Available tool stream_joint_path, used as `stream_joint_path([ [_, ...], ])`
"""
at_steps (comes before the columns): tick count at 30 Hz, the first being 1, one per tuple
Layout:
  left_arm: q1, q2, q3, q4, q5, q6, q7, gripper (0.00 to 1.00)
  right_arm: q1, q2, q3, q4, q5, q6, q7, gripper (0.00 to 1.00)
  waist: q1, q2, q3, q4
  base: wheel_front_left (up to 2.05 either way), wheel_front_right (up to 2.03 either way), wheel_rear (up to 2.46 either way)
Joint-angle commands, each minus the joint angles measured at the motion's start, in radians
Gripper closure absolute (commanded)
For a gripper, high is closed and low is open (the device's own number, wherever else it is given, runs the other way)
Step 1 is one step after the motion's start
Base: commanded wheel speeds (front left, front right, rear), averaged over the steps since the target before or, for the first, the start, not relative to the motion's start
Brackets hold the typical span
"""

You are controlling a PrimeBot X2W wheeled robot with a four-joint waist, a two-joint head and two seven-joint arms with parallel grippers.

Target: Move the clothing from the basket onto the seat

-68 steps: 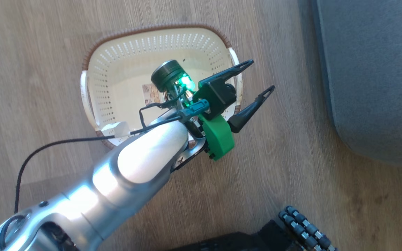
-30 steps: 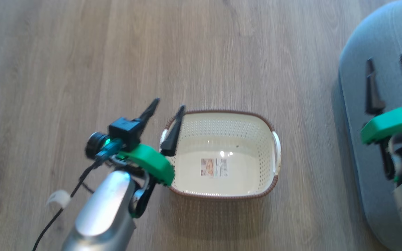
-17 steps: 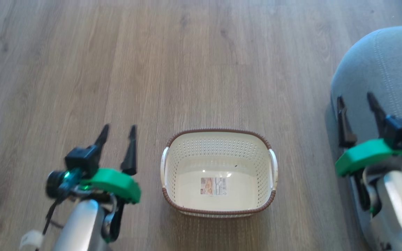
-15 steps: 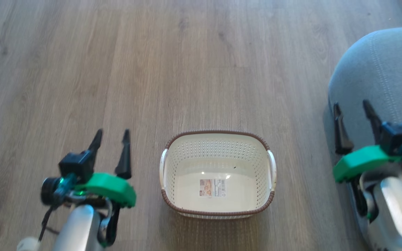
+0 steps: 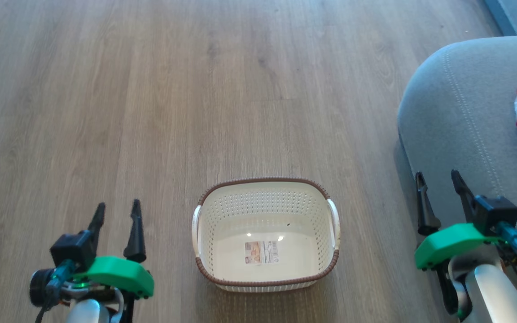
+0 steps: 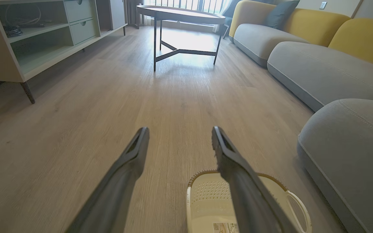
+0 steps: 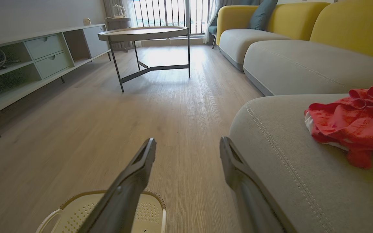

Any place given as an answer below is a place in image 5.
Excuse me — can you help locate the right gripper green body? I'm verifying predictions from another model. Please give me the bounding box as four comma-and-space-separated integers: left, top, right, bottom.
414, 223, 499, 271

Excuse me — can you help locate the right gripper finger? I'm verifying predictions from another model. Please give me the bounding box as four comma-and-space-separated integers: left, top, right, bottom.
415, 172, 442, 236
451, 169, 480, 226

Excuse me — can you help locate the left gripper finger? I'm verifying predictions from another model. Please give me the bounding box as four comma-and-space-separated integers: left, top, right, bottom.
123, 199, 147, 264
86, 202, 106, 257

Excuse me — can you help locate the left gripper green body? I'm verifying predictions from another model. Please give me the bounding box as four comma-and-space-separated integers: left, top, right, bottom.
74, 256, 155, 299

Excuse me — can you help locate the cream perforated laundry basket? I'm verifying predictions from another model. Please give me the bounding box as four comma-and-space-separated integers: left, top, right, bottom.
191, 177, 341, 293

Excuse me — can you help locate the grey fabric sofa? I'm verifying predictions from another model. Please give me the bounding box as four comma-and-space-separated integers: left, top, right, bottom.
397, 35, 517, 323

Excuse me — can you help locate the printed sticker label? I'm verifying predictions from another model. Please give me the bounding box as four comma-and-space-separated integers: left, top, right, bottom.
244, 240, 280, 265

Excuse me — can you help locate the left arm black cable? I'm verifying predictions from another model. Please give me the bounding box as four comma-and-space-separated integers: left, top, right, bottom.
34, 260, 79, 323

